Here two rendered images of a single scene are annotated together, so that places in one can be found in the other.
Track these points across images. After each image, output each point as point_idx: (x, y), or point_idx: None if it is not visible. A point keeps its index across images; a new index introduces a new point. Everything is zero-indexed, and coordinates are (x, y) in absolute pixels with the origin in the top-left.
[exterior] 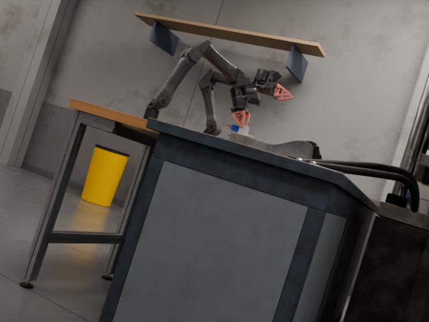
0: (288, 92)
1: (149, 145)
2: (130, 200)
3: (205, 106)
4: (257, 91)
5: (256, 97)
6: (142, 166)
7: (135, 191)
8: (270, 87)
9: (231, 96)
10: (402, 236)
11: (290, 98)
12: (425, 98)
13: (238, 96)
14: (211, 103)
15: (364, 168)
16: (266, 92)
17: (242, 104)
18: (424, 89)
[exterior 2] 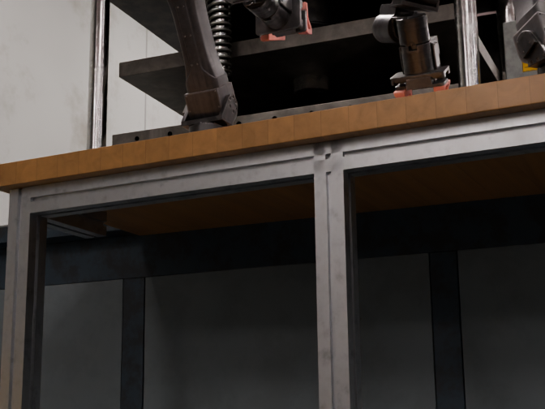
0: (311, 27)
1: (366, 174)
2: (357, 382)
3: (202, 31)
4: (266, 9)
5: (438, 49)
6: (354, 249)
7: (358, 343)
8: (289, 7)
9: (418, 36)
10: None
11: (283, 38)
12: (479, 83)
13: (435, 41)
14: (209, 23)
15: None
16: (278, 18)
17: (439, 62)
18: (472, 67)
